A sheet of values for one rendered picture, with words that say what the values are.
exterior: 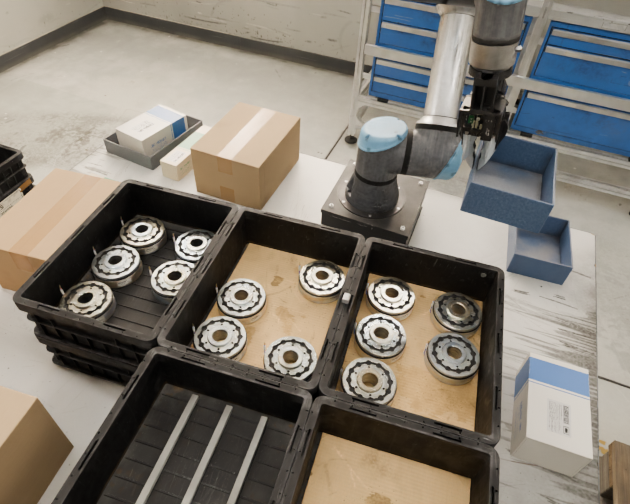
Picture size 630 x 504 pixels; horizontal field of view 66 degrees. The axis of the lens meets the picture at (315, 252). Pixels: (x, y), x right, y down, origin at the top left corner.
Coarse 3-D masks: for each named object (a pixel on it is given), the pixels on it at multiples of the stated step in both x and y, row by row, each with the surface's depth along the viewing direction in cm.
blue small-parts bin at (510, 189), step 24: (480, 144) 98; (504, 144) 102; (528, 144) 100; (480, 168) 104; (504, 168) 104; (528, 168) 104; (552, 168) 96; (480, 192) 90; (504, 192) 88; (528, 192) 99; (552, 192) 89; (480, 216) 93; (504, 216) 91; (528, 216) 89
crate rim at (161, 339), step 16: (240, 208) 112; (304, 224) 109; (320, 224) 109; (224, 240) 104; (352, 272) 99; (192, 288) 94; (336, 304) 93; (176, 320) 89; (336, 320) 91; (160, 336) 86; (192, 352) 84; (320, 352) 86; (240, 368) 83; (256, 368) 83; (320, 368) 83; (288, 384) 81; (304, 384) 81
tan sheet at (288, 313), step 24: (240, 264) 113; (264, 264) 113; (288, 264) 114; (264, 288) 108; (288, 288) 109; (216, 312) 103; (288, 312) 104; (312, 312) 104; (264, 336) 99; (312, 336) 100; (240, 360) 95; (288, 360) 96
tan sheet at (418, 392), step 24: (360, 312) 105; (408, 336) 101; (432, 336) 101; (480, 336) 102; (408, 360) 97; (408, 384) 93; (432, 384) 94; (408, 408) 90; (432, 408) 90; (456, 408) 90
